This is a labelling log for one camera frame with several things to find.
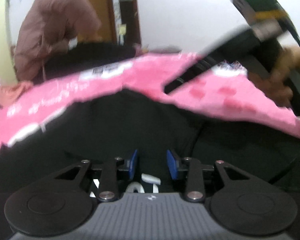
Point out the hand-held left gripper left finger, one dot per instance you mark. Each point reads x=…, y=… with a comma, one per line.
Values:
x=133, y=163

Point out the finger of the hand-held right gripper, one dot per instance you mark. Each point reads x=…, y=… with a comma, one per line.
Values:
x=187, y=75

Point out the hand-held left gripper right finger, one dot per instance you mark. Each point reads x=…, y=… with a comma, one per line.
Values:
x=172, y=165

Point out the black printed shirt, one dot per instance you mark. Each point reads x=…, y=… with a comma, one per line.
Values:
x=115, y=130

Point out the person's right hand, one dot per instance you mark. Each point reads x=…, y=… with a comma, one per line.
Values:
x=277, y=90

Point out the pink floral blanket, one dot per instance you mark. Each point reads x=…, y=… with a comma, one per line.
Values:
x=140, y=75

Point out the yellow paper note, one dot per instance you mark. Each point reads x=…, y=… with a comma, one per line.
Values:
x=122, y=28

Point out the wooden door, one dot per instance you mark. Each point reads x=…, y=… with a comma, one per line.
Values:
x=103, y=10

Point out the peach cloth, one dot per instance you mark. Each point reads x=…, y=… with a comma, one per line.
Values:
x=12, y=92

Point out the pale yellow wardrobe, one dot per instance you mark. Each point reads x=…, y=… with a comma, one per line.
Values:
x=0, y=30

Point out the dark wooden door frame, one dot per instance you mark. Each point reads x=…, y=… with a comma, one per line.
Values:
x=137, y=10

